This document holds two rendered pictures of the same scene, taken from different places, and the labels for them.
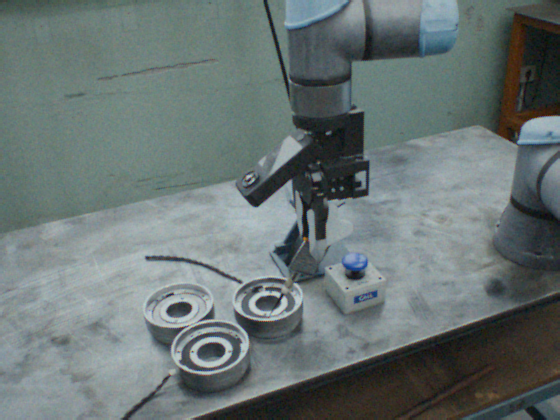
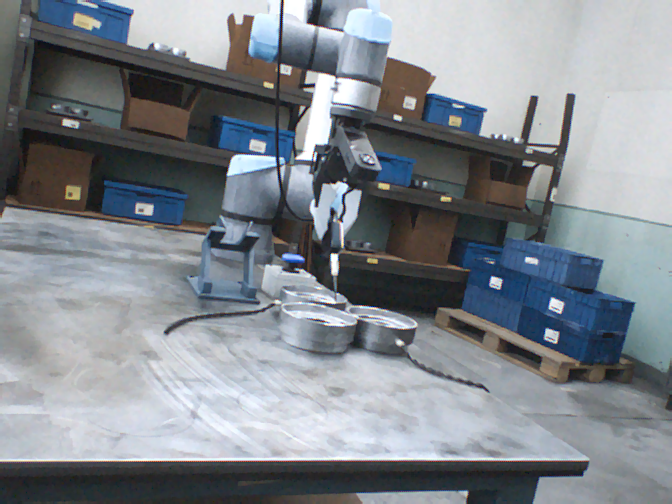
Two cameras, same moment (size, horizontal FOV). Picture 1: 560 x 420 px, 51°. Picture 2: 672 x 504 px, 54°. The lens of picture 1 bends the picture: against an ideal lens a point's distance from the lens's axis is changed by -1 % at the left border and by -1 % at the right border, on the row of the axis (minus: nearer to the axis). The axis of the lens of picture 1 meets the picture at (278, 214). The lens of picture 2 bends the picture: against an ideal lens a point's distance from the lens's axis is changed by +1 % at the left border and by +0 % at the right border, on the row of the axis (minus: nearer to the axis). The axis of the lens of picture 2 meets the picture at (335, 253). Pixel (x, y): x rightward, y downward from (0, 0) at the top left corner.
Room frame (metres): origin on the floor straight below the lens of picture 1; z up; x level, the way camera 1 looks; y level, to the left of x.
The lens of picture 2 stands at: (0.77, 1.02, 1.04)
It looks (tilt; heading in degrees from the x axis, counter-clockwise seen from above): 7 degrees down; 265
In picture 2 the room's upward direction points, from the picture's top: 12 degrees clockwise
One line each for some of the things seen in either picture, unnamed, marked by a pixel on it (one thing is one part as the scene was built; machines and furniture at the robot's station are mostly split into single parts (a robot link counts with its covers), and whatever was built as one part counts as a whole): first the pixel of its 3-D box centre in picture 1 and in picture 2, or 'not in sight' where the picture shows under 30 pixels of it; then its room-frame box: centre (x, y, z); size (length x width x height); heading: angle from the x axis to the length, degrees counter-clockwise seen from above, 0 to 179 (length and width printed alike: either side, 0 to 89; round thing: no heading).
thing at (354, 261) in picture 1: (354, 270); (291, 268); (0.74, -0.11, 0.85); 0.04 x 0.04 x 0.05
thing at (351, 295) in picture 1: (358, 283); (287, 281); (0.74, -0.12, 0.82); 0.08 x 0.07 x 0.05; 110
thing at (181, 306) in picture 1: (180, 314); (316, 327); (0.70, 0.16, 0.82); 0.10 x 0.10 x 0.04
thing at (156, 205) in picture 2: not in sight; (142, 201); (1.71, -3.45, 0.56); 0.52 x 0.38 x 0.22; 17
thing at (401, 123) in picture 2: not in sight; (436, 193); (-0.40, -4.22, 1.00); 1.92 x 0.57 x 2.00; 20
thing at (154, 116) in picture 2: not in sight; (155, 106); (1.72, -3.43, 1.19); 0.52 x 0.42 x 0.38; 20
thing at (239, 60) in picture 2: not in sight; (264, 54); (1.11, -3.65, 1.70); 0.56 x 0.36 x 0.39; 15
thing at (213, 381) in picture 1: (211, 356); (378, 330); (0.61, 0.10, 0.82); 0.10 x 0.10 x 0.04
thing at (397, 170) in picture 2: not in sight; (372, 165); (0.18, -4.01, 1.11); 0.52 x 0.38 x 0.22; 20
